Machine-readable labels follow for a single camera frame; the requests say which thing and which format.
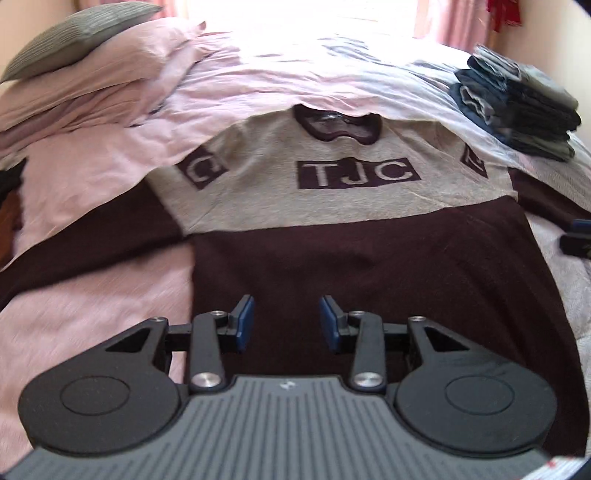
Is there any pink pillow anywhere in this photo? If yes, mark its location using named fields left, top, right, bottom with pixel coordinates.
left=0, top=18, right=208, bottom=125

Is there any grey checked pillow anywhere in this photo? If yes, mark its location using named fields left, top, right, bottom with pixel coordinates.
left=0, top=1, right=164, bottom=84

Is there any red hanging ornament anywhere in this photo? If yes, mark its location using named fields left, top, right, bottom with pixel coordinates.
left=489, top=0, right=522, bottom=31

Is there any grey and maroon sweater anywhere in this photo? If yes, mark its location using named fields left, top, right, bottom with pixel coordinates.
left=0, top=104, right=591, bottom=462

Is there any brown garment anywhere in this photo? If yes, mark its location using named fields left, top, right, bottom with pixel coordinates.
left=0, top=194, right=24, bottom=241

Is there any stack of folded dark clothes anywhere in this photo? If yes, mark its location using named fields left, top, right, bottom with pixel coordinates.
left=450, top=45, right=581, bottom=162

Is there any folded pink quilt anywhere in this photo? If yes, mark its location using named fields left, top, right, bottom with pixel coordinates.
left=0, top=78, right=185, bottom=148

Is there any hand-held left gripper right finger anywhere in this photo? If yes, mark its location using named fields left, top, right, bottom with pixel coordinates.
left=320, top=295, right=476, bottom=393

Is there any pink duvet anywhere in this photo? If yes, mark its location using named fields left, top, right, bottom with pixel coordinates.
left=0, top=28, right=462, bottom=444

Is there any black garment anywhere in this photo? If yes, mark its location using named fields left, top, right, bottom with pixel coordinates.
left=0, top=159, right=26, bottom=208

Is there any pink curtain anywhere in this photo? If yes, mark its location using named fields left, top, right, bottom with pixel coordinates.
left=159, top=0, right=191, bottom=19
left=413, top=0, right=497, bottom=47

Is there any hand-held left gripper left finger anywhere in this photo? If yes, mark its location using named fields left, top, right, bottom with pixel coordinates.
left=106, top=295, right=256, bottom=393

